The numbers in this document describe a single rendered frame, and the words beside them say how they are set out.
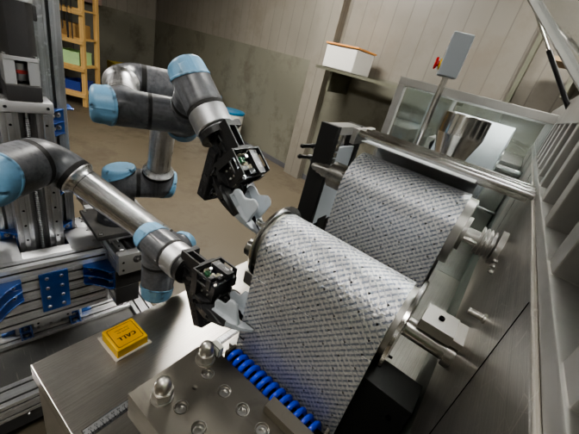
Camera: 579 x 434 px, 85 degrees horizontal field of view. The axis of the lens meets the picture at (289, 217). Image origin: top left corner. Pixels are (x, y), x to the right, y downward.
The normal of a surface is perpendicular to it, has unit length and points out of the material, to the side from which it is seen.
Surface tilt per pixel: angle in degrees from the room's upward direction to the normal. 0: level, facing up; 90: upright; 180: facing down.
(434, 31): 90
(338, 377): 90
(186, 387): 0
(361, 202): 92
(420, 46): 90
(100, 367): 0
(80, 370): 0
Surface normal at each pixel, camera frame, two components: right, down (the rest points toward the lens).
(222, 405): 0.23, -0.87
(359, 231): -0.60, 0.26
